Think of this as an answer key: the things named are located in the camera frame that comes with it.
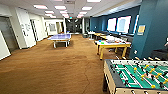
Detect dark wooden table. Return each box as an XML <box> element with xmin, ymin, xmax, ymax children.
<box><xmin>88</xmin><ymin>31</ymin><xmax>108</xmax><ymax>40</ymax></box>

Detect dark glass entrance doors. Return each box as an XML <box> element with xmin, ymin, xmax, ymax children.
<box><xmin>65</xmin><ymin>18</ymin><xmax>83</xmax><ymax>34</ymax></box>

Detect blue ping pong table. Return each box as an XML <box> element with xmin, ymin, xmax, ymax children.
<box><xmin>47</xmin><ymin>33</ymin><xmax>72</xmax><ymax>49</ymax></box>

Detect bright window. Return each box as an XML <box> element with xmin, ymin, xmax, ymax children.
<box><xmin>116</xmin><ymin>15</ymin><xmax>132</xmax><ymax>34</ymax></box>
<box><xmin>106</xmin><ymin>17</ymin><xmax>118</xmax><ymax>33</ymax></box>

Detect ceiling light panel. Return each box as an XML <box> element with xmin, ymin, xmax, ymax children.
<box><xmin>33</xmin><ymin>4</ymin><xmax>49</xmax><ymax>10</ymax></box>
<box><xmin>81</xmin><ymin>6</ymin><xmax>93</xmax><ymax>11</ymax></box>
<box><xmin>87</xmin><ymin>0</ymin><xmax>102</xmax><ymax>3</ymax></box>
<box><xmin>54</xmin><ymin>5</ymin><xmax>68</xmax><ymax>10</ymax></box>

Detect green field foosball table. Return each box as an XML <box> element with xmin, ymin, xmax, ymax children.
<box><xmin>102</xmin><ymin>58</ymin><xmax>168</xmax><ymax>94</ymax></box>

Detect treadmill machine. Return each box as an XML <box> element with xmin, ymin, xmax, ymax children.
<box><xmin>151</xmin><ymin>49</ymin><xmax>168</xmax><ymax>61</ymax></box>

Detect grey elevator door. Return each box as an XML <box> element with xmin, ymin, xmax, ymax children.
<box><xmin>0</xmin><ymin>17</ymin><xmax>19</xmax><ymax>53</ymax></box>

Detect framed wall picture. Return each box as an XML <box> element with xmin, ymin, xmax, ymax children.
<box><xmin>48</xmin><ymin>22</ymin><xmax>57</xmax><ymax>33</ymax></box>

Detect yellow wall sign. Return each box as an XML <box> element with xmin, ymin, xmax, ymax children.
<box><xmin>137</xmin><ymin>24</ymin><xmax>146</xmax><ymax>35</ymax></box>

